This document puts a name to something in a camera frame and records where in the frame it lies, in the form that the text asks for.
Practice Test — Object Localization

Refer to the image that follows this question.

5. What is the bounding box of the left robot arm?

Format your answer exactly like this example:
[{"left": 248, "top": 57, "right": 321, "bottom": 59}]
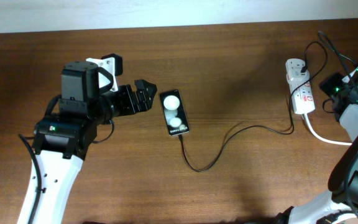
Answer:
[{"left": 18, "top": 61, "right": 157, "bottom": 223}]

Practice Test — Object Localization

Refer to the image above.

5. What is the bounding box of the black smartphone with white circles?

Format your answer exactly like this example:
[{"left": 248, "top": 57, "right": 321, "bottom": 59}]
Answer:
[{"left": 159, "top": 90, "right": 190, "bottom": 136}]

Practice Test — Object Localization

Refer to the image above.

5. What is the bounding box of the black usb charging cable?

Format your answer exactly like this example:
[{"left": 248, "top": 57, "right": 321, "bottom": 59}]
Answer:
[{"left": 177, "top": 40, "right": 328, "bottom": 173}]

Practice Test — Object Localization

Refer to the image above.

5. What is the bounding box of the white usb charger plug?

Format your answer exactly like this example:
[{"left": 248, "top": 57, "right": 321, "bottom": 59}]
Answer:
[{"left": 287, "top": 68, "right": 310, "bottom": 85}]

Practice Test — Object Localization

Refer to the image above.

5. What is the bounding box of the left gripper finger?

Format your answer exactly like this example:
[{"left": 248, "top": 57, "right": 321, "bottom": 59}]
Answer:
[
  {"left": 136, "top": 90, "right": 152, "bottom": 111},
  {"left": 135, "top": 80, "right": 157, "bottom": 98}
]

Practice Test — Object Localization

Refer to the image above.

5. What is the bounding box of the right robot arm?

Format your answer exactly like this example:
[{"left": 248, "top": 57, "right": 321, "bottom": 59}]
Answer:
[{"left": 274, "top": 67, "right": 358, "bottom": 223}]

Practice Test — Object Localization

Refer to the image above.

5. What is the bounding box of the white power strip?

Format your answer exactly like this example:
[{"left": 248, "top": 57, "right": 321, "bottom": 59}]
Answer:
[{"left": 285, "top": 58, "right": 315, "bottom": 114}]

